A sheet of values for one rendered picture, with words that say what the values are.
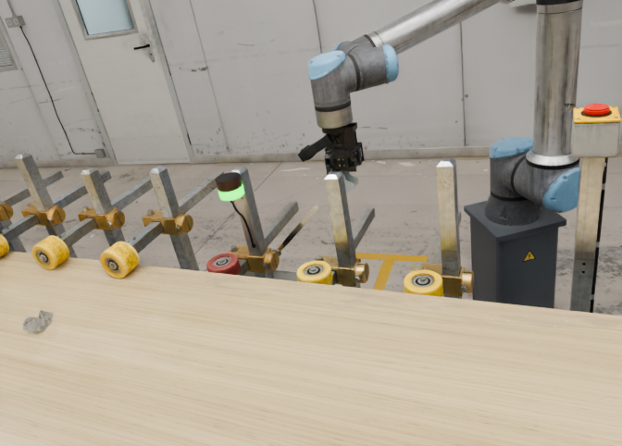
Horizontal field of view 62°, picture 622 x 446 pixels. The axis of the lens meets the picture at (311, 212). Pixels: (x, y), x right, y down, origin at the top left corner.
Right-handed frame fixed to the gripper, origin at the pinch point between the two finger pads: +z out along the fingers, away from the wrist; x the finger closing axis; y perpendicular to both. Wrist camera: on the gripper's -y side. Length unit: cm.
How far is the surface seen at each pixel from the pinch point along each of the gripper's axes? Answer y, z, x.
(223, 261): -21.9, 5.0, -27.2
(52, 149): -405, 76, 238
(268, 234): -20.7, 9.8, -5.9
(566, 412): 54, 6, -56
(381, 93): -59, 44, 250
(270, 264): -14.0, 10.7, -18.9
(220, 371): -3, 6, -60
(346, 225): 8.4, -1.6, -18.1
